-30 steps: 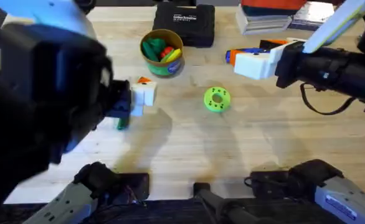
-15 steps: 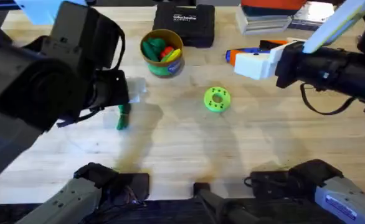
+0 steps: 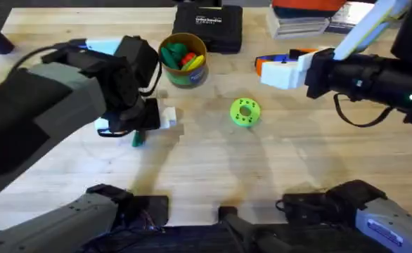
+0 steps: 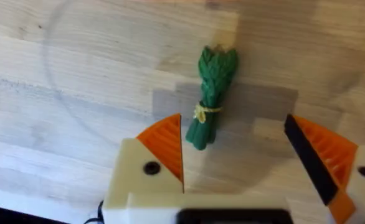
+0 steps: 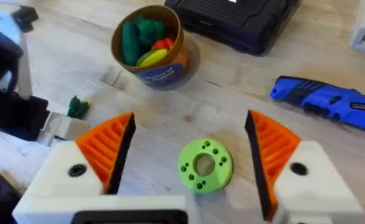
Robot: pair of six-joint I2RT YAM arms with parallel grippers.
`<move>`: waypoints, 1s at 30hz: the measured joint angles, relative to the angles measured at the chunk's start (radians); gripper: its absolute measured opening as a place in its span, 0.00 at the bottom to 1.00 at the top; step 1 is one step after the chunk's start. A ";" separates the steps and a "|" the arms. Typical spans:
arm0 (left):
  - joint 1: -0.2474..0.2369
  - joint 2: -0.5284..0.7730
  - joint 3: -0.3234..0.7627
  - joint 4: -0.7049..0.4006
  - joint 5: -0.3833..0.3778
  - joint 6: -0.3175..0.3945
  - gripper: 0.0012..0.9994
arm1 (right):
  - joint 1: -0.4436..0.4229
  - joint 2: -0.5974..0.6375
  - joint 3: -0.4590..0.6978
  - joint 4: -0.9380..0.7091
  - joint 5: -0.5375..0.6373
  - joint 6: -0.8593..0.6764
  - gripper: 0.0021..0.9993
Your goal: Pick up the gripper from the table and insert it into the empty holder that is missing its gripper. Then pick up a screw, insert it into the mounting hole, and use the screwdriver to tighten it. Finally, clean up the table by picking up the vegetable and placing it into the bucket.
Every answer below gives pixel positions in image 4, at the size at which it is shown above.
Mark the left gripper white and orange right finger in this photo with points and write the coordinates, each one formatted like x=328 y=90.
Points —
x=341 y=168

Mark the green toy asparagus bundle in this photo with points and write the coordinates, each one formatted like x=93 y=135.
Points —
x=212 y=93

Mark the black rail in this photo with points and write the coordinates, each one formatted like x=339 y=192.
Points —
x=11 y=215

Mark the left gripper white and orange left finger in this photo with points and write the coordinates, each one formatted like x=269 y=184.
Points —
x=157 y=155

